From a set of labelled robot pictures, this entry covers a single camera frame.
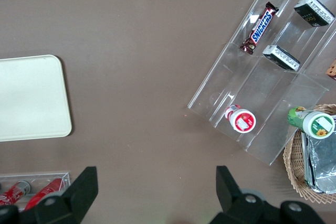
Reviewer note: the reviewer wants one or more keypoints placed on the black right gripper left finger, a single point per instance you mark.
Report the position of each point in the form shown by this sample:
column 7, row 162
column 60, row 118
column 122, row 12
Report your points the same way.
column 76, row 197

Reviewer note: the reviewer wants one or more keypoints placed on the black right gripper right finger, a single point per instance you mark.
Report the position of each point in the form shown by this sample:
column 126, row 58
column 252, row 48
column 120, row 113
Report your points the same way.
column 231, row 197

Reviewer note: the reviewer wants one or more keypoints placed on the light tan wicker basket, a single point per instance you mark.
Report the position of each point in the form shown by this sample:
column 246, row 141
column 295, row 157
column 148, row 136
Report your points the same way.
column 294, row 161

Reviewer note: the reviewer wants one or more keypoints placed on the beige plastic tray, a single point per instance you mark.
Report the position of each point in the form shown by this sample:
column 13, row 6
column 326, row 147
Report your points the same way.
column 31, row 98

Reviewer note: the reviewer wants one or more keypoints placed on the clear acrylic bottle rack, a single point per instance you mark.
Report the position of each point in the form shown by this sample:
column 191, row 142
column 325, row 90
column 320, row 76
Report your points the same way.
column 63, row 175

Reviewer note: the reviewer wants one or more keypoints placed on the red cola bottle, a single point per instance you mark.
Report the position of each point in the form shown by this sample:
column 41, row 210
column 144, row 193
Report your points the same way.
column 43, row 195
column 11, row 195

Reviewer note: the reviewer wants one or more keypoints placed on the red white yogurt bottle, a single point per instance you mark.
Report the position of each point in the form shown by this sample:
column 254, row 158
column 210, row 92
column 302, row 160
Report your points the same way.
column 242, row 121

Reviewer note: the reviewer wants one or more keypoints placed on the silver foil pack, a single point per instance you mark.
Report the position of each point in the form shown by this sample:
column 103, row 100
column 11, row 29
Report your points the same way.
column 323, row 161

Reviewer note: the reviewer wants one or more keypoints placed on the green white yogurt bottle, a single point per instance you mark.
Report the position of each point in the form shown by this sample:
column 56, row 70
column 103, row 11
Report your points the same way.
column 319, row 127

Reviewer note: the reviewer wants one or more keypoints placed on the clear acrylic stepped shelf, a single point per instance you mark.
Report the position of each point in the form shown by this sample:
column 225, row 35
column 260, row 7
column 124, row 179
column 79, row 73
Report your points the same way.
column 262, row 82

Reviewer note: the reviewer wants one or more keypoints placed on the small black white box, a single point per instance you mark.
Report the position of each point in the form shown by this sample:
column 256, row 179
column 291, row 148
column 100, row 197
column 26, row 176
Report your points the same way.
column 281, row 57
column 313, row 11

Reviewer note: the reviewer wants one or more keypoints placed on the cookie package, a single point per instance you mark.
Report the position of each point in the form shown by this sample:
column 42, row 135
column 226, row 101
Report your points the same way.
column 333, row 70

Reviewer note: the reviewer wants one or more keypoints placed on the Snickers chocolate bar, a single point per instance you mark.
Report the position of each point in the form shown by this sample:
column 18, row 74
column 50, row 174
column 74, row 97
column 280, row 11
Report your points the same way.
column 260, row 28

